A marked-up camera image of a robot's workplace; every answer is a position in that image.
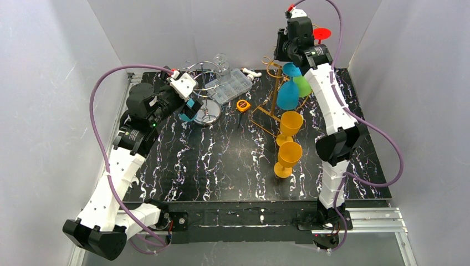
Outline red plastic goblet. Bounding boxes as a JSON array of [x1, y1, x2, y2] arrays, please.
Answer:
[[313, 27, 331, 45]]

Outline chrome spiral glass rack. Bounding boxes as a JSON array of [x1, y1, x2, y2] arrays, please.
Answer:
[[182, 61, 221, 127]]

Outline green plastic goblet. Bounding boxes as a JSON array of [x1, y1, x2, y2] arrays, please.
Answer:
[[292, 76, 311, 98]]

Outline clear glass wine glass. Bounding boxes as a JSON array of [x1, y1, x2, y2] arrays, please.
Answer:
[[213, 53, 231, 84]]

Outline blue plastic goblet back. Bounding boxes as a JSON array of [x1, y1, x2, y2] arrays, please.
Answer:
[[276, 63, 301, 110]]

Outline blue plastic goblet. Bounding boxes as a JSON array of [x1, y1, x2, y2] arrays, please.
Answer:
[[179, 99, 195, 122], [276, 63, 301, 110]]

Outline gold wire glass rack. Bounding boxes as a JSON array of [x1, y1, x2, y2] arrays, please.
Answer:
[[249, 56, 292, 138]]

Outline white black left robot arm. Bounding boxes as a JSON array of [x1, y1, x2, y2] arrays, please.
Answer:
[[63, 81, 202, 260]]

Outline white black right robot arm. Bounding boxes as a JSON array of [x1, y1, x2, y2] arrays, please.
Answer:
[[274, 16, 367, 219]]

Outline clear plastic parts box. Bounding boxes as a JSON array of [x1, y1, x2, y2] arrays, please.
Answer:
[[205, 69, 253, 105]]

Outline yellow tape measure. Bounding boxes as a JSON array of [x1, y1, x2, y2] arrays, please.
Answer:
[[236, 99, 251, 113]]

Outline white small tool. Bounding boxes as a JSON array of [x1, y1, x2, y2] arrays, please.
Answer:
[[241, 68, 262, 81]]

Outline orange plastic goblet far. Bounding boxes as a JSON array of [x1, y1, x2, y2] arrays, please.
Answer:
[[276, 111, 304, 146]]

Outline orange plastic goblet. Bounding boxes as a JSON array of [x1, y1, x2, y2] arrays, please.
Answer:
[[274, 141, 303, 178], [276, 111, 304, 146]]

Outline orange plastic goblet near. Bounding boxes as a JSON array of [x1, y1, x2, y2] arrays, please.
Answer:
[[274, 141, 303, 178]]

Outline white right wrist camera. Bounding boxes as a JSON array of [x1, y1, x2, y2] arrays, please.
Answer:
[[285, 4, 308, 19]]

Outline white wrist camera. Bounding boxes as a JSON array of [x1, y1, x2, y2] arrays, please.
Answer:
[[285, 4, 308, 19], [167, 70, 198, 102]]

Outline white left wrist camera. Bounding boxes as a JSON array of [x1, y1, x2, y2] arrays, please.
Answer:
[[167, 70, 198, 102]]

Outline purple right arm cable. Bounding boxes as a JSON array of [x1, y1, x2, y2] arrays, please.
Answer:
[[293, 0, 405, 252]]

